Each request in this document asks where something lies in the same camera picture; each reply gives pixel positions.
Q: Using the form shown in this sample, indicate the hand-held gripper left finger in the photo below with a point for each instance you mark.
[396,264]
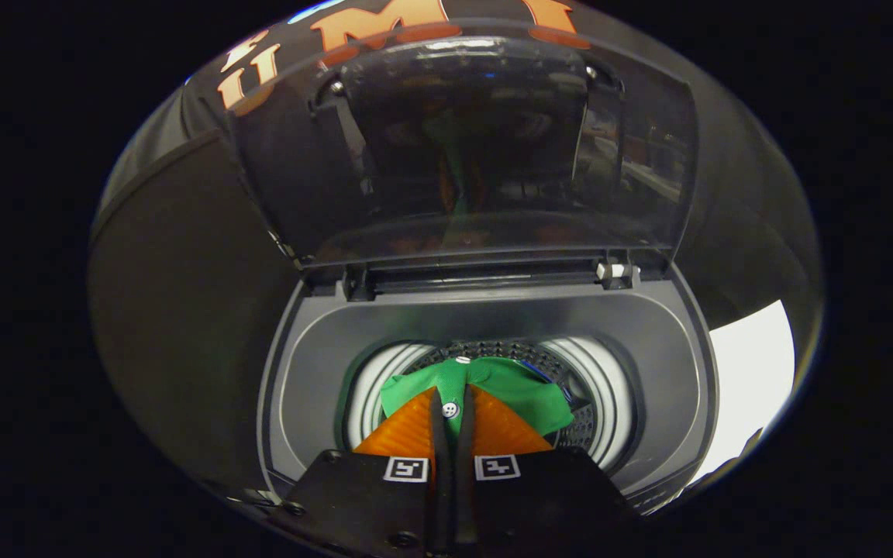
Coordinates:
[369,496]

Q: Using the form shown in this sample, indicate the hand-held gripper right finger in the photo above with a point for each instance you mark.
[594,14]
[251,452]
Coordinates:
[539,496]

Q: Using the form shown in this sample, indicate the white table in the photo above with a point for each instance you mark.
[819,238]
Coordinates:
[753,372]

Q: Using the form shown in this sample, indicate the green polo shirt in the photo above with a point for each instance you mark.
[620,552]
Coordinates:
[524,395]

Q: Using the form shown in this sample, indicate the dark transparent washing machine lid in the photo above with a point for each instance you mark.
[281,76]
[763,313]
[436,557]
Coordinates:
[493,155]

